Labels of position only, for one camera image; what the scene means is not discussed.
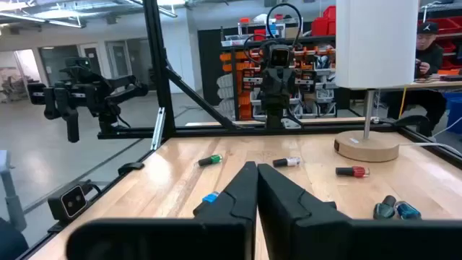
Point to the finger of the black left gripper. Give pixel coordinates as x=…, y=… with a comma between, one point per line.
x=287, y=94
x=270, y=94

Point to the wooden desk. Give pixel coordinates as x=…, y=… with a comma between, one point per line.
x=440, y=85

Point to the dark blue nail polish bottle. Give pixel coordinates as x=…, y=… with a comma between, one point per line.
x=408, y=212

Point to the black curved clamp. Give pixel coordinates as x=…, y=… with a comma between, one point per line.
x=411, y=121

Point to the red shelf bins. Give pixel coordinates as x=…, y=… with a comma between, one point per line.
x=447, y=25

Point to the red storage bins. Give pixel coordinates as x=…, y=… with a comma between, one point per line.
x=323, y=25

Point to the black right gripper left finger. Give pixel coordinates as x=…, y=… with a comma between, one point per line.
x=216, y=238

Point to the teal nail polish bottle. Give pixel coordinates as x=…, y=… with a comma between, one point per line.
x=383, y=211

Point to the white shade wooden base lamp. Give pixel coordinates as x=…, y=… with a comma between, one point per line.
x=375, y=43

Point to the black aluminium table frame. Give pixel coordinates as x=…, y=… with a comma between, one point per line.
x=159, y=72

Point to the green nail polish bottle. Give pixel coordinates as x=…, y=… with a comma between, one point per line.
x=216, y=159

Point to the black table edge clamp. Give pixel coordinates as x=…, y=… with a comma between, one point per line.
x=130, y=168

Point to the silver metal bracket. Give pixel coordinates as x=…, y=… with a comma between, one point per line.
x=158, y=128

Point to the shelf rack with orange bins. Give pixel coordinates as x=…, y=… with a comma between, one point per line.
x=245, y=104

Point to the black table-level camera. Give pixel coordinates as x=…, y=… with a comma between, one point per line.
x=72, y=202

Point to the light blue nail polish bottle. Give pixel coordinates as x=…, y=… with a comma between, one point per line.
x=210, y=198

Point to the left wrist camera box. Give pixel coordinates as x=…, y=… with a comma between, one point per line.
x=279, y=56

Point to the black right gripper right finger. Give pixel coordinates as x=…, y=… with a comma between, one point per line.
x=307, y=234

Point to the person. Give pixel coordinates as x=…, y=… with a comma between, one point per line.
x=431, y=57

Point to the red nail polish bottle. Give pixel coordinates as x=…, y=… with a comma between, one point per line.
x=357, y=172

